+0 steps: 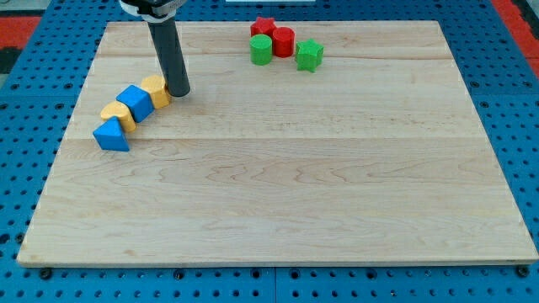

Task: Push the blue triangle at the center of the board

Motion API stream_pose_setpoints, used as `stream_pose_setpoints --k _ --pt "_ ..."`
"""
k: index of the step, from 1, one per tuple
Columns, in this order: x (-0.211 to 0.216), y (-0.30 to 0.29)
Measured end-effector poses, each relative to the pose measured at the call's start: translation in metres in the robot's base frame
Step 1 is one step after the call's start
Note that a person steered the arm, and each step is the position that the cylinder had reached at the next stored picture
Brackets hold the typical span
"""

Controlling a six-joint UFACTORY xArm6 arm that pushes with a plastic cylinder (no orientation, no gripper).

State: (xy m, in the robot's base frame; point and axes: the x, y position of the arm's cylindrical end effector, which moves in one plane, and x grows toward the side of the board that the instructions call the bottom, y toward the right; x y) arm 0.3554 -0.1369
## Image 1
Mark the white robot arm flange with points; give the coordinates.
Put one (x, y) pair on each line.
(152, 11)

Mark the wooden board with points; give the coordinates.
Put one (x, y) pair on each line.
(378, 158)

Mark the blue triangle block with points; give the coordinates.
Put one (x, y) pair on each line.
(111, 137)

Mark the green star block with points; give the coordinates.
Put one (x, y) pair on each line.
(309, 55)

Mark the green cylinder block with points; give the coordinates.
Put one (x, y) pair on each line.
(261, 49)

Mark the red cylinder block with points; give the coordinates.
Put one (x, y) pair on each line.
(283, 41)

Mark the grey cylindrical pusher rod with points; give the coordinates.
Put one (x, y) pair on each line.
(171, 60)

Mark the red star block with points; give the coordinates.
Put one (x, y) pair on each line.
(262, 26)

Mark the yellow hexagon block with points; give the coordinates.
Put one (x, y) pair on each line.
(156, 87)

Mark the blue cube block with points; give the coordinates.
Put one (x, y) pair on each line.
(138, 102)

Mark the yellow half-round block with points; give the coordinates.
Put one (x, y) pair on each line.
(121, 112)

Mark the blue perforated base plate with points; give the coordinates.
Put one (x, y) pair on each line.
(41, 90)

